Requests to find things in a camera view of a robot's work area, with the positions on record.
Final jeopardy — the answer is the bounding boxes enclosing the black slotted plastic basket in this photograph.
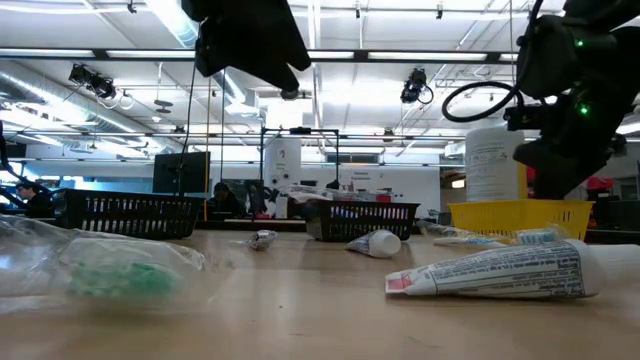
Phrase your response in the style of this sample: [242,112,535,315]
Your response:
[53,188,205,240]
[302,199,421,243]

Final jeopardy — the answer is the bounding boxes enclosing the small red storage bin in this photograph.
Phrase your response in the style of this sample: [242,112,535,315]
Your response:
[585,175,615,192]

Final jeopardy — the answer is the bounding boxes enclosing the thin hanging rope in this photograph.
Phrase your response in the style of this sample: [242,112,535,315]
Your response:
[508,0,517,86]

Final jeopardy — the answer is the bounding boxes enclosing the white toothpaste tube red end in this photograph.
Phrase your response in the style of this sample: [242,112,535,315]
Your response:
[384,238,640,301]

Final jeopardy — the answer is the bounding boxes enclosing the black overhead beam light strips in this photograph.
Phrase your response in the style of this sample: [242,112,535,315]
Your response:
[0,47,521,65]

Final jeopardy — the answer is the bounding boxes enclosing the white blue toothpaste tube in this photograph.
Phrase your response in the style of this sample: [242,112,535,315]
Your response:
[344,228,403,260]

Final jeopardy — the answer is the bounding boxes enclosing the black ceiling camera cluster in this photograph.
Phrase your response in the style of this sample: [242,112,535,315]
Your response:
[68,63,117,100]

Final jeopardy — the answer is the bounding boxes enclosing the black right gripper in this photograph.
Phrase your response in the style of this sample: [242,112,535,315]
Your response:
[513,13,640,201]

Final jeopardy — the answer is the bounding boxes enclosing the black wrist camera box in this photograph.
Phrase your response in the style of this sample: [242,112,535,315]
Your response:
[503,102,551,132]

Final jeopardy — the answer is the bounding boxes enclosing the white wipes canister yellow label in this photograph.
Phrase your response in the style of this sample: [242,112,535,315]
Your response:
[464,127,526,202]

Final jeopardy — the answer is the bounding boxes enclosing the black metal frame stand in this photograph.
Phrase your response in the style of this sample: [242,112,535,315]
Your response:
[258,127,341,216]

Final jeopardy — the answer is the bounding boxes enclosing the black monitor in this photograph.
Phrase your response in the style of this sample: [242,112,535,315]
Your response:
[152,151,212,195]

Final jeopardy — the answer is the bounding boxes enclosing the clear wrapped green packet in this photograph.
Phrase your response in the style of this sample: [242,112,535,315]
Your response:
[0,214,221,314]

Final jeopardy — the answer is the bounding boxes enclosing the white column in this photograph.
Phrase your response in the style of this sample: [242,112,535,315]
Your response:
[264,137,303,219]

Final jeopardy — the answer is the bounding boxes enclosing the black ceiling camera with cable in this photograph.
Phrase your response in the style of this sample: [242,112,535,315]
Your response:
[399,68,435,106]

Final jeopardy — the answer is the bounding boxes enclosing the black right gripper cable loop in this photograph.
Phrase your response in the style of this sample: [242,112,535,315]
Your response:
[441,81,526,124]

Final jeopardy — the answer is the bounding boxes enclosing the black hanging cable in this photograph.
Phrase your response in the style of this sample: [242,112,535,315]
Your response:
[177,59,197,196]

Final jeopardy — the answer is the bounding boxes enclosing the yellow slotted plastic basket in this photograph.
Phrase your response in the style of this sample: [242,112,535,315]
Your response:
[448,198,595,242]

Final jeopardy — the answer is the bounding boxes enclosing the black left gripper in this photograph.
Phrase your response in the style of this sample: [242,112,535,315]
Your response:
[180,0,313,95]

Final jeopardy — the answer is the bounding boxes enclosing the silver ceiling duct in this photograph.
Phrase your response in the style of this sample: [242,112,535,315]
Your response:
[0,59,171,151]

